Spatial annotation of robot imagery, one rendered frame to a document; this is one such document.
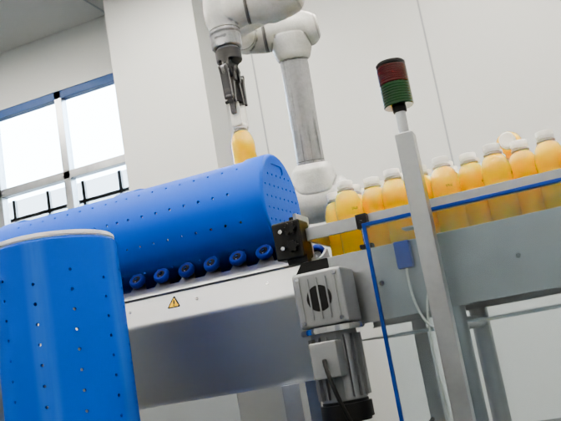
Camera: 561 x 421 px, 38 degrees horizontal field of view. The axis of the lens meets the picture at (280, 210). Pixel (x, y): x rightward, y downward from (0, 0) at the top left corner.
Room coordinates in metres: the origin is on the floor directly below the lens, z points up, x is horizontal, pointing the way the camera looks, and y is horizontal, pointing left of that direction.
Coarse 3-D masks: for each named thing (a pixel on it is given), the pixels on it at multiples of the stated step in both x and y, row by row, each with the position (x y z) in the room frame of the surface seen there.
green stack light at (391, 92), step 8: (400, 80) 1.61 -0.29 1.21; (384, 88) 1.62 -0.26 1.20; (392, 88) 1.61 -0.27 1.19; (400, 88) 1.61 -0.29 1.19; (408, 88) 1.62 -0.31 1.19; (384, 96) 1.62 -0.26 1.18; (392, 96) 1.61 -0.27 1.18; (400, 96) 1.61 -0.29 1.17; (408, 96) 1.61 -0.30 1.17; (384, 104) 1.63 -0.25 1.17; (392, 104) 1.62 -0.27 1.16; (400, 104) 1.63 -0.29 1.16; (408, 104) 1.64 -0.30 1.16
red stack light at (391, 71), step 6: (384, 66) 1.61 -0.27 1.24; (390, 66) 1.61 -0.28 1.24; (396, 66) 1.61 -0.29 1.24; (402, 66) 1.62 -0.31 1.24; (378, 72) 1.63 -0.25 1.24; (384, 72) 1.61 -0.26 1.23; (390, 72) 1.61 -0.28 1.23; (396, 72) 1.61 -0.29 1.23; (402, 72) 1.61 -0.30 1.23; (378, 78) 1.63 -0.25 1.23; (384, 78) 1.62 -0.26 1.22; (390, 78) 1.61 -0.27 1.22; (396, 78) 1.61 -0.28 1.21; (402, 78) 1.61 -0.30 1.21; (408, 78) 1.63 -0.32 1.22
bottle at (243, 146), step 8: (240, 128) 2.18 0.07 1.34; (232, 136) 2.19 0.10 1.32; (240, 136) 2.17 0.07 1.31; (248, 136) 2.17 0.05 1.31; (232, 144) 2.18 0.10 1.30; (240, 144) 2.17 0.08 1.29; (248, 144) 2.17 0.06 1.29; (232, 152) 2.19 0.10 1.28; (240, 152) 2.17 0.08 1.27; (248, 152) 2.17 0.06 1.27; (240, 160) 2.17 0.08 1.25
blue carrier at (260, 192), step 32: (256, 160) 2.04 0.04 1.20; (128, 192) 2.20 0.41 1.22; (160, 192) 2.11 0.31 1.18; (192, 192) 2.06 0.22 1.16; (224, 192) 2.02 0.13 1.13; (256, 192) 1.99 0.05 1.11; (288, 192) 2.17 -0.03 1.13; (32, 224) 2.27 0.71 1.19; (64, 224) 2.20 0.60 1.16; (96, 224) 2.15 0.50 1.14; (128, 224) 2.12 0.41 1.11; (160, 224) 2.08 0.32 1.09; (192, 224) 2.05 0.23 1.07; (224, 224) 2.03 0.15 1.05; (256, 224) 2.01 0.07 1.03; (128, 256) 2.13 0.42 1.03; (160, 256) 2.11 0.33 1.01; (192, 256) 2.10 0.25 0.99; (224, 256) 2.09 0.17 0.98; (256, 256) 2.09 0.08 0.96; (128, 288) 2.23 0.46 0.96
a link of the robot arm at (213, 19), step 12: (204, 0) 2.17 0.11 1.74; (216, 0) 2.14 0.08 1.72; (228, 0) 2.14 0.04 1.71; (240, 0) 2.14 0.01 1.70; (204, 12) 2.18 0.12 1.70; (216, 12) 2.15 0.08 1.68; (228, 12) 2.14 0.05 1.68; (240, 12) 2.15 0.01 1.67; (216, 24) 2.16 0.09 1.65; (228, 24) 2.15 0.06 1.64; (240, 24) 2.19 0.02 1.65
